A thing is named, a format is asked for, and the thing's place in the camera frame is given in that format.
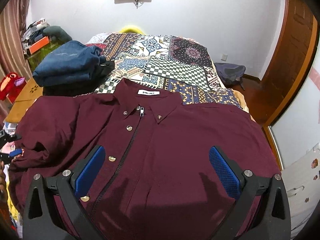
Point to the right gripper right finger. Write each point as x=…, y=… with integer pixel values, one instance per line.
x=272, y=217

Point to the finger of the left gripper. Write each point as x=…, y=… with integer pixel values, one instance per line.
x=8, y=157
x=5, y=137

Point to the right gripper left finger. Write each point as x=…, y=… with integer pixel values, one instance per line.
x=41, y=218

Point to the maroon button shirt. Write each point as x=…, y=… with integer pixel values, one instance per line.
x=156, y=181

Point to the red plush toy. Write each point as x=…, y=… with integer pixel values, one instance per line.
x=11, y=86

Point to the brown cardboard box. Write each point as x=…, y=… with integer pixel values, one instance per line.
x=29, y=94

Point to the white storage box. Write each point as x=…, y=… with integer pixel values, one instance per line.
x=301, y=180

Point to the pink striped curtain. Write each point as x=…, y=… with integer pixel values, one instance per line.
x=13, y=26

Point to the green fuzzy cloth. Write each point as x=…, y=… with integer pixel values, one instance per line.
x=36, y=58

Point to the folded blue sweater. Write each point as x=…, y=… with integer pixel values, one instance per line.
x=71, y=62

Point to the orange box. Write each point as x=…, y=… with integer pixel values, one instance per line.
x=38, y=45

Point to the dark teal cushion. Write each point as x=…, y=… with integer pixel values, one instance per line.
x=58, y=33

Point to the tan fleece blanket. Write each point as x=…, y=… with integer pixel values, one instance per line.
x=241, y=100

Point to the folded black garment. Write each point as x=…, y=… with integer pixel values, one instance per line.
x=82, y=87

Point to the dark blue backpack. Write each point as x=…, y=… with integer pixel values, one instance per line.
x=230, y=74

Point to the yellow round object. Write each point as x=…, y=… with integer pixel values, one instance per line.
x=131, y=30

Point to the patchwork patterned quilt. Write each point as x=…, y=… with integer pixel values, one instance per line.
x=168, y=62

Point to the brown wooden door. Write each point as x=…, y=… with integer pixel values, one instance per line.
x=289, y=64

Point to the white wall socket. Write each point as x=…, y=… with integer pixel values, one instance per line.
x=223, y=57

